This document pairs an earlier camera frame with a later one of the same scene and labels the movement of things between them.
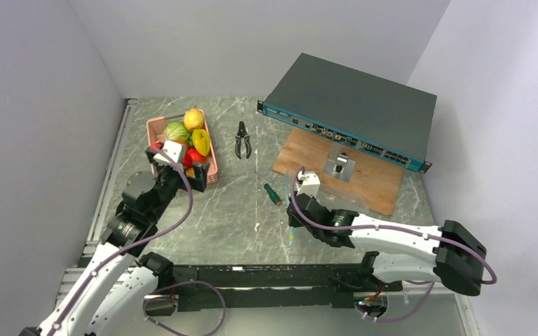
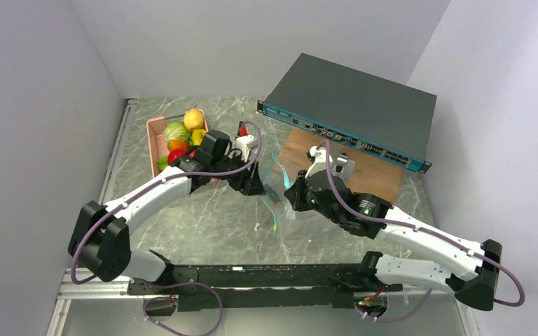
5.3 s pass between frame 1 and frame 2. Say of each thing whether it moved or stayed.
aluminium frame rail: stayed
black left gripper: moved
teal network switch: stayed
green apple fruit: stayed
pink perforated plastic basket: stayed
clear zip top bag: moved
